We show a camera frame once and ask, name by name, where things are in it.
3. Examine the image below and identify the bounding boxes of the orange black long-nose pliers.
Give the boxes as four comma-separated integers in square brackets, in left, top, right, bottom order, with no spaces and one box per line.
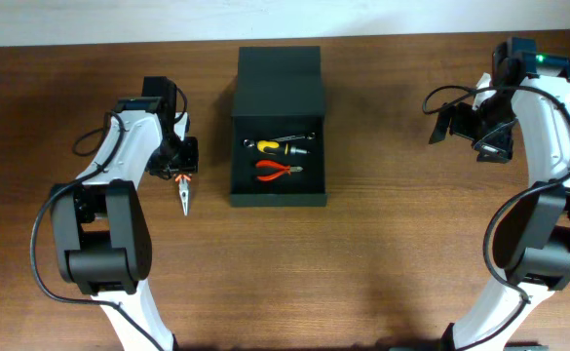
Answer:
[174,174,192,216]

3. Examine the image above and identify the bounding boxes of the chrome blue ratchet wrench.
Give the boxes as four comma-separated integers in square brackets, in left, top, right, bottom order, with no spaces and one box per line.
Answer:
[242,133,316,148]

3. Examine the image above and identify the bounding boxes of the yellow black stubby screwdriver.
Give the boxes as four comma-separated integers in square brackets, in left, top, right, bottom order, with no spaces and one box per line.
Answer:
[256,140,309,155]

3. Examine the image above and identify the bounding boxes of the red small cutting pliers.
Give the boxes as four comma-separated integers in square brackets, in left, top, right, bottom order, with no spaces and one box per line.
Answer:
[255,160,303,182]

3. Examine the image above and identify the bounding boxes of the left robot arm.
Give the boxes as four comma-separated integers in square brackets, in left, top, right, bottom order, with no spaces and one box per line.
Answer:
[41,76,199,350]

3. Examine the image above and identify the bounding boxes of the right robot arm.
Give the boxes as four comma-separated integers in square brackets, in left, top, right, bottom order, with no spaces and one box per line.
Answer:
[423,37,570,350]

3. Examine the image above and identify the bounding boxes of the black open gift box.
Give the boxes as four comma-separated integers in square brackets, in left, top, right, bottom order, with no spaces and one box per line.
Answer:
[230,46,327,207]

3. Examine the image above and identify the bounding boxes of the left black cable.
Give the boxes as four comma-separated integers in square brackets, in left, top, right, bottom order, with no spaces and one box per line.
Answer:
[29,85,189,351]

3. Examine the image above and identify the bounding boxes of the black cable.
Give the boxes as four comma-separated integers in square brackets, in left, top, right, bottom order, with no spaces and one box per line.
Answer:
[421,85,570,351]
[29,85,189,351]

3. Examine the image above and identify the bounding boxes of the right black cable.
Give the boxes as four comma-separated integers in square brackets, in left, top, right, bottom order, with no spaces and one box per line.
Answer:
[421,85,570,351]

